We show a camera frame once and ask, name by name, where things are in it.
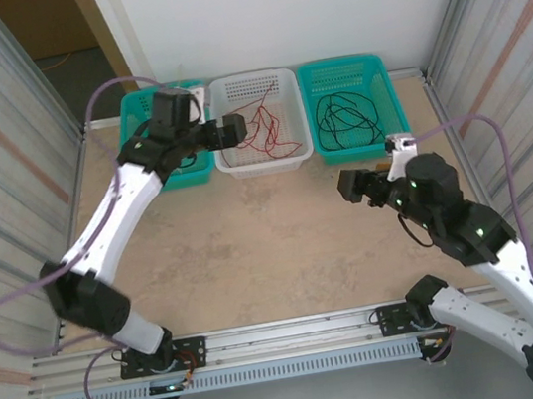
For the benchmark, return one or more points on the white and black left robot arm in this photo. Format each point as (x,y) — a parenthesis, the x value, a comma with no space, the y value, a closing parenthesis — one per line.
(109,218)

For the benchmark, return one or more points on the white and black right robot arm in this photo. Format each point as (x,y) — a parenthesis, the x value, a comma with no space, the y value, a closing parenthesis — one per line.
(521,292)

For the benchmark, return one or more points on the teal plastic basket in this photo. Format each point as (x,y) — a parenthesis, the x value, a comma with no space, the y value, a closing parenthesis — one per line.
(193,178)
(353,71)

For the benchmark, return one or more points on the white plastic basket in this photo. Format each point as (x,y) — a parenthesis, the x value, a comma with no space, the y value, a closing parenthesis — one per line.
(266,167)

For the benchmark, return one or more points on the brown wooden door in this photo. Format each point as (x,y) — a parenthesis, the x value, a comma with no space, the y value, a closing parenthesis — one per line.
(44,22)

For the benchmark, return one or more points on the wooden door frame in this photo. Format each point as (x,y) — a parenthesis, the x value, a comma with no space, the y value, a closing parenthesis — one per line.
(103,33)

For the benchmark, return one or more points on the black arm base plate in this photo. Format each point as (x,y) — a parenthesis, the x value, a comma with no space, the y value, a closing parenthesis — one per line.
(390,319)
(194,351)

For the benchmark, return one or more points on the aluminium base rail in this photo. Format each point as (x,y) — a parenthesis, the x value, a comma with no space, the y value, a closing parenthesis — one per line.
(291,331)

